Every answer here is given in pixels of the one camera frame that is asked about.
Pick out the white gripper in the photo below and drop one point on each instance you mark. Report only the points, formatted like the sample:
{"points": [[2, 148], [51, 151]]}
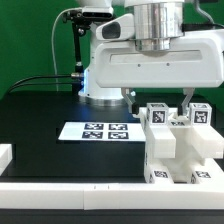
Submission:
{"points": [[195, 60]]}

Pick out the white marker cube front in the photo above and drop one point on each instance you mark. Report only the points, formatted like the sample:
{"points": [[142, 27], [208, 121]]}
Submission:
{"points": [[157, 113]]}

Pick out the white marker cube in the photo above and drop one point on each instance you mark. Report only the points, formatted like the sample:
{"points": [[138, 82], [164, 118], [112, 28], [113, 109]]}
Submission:
{"points": [[157, 113], [200, 113]]}

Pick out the white chair seat part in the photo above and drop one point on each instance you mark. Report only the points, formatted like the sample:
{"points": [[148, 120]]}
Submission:
{"points": [[179, 166]]}

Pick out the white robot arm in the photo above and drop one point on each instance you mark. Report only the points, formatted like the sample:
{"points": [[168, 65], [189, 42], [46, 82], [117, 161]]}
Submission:
{"points": [[146, 44]]}

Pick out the white paper marker sheet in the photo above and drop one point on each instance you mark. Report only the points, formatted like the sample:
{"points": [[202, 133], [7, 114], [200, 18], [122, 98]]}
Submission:
{"points": [[98, 131]]}

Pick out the white front fence bar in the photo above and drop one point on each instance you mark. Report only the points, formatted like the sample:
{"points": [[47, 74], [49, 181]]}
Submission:
{"points": [[110, 196]]}

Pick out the white left fence bar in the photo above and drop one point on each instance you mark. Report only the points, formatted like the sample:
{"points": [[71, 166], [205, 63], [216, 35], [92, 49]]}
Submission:
{"points": [[5, 156]]}

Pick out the black camera on stand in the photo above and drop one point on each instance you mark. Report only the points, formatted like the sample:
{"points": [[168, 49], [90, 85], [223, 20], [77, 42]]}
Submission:
{"points": [[81, 19]]}

